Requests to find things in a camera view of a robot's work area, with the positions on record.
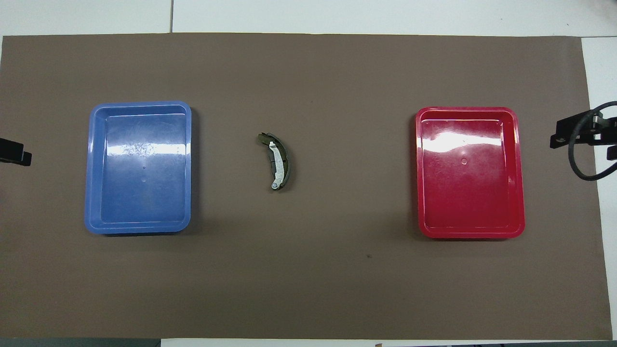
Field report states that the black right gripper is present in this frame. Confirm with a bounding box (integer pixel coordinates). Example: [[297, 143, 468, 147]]
[[550, 110, 617, 160]]

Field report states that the curved brake shoe silver web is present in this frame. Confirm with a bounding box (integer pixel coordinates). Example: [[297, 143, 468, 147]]
[[267, 133, 292, 192]]

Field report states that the red plastic tray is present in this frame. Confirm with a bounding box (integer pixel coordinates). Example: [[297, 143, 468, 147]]
[[415, 106, 526, 240]]

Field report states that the blue plastic tray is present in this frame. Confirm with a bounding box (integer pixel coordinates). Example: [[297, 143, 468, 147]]
[[84, 100, 193, 235]]

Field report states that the brown table mat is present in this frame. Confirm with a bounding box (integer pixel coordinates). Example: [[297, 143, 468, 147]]
[[0, 33, 613, 340]]

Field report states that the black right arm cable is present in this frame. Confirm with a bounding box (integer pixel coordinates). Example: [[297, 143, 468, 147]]
[[568, 101, 617, 182]]

